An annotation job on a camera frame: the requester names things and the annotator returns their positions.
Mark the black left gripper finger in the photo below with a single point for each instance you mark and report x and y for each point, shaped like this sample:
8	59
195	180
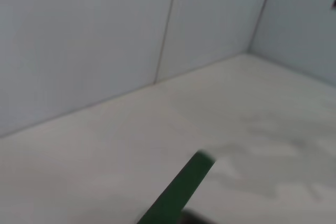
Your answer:
198	218

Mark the green glasses case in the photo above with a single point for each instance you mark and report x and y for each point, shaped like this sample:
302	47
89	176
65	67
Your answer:
183	187

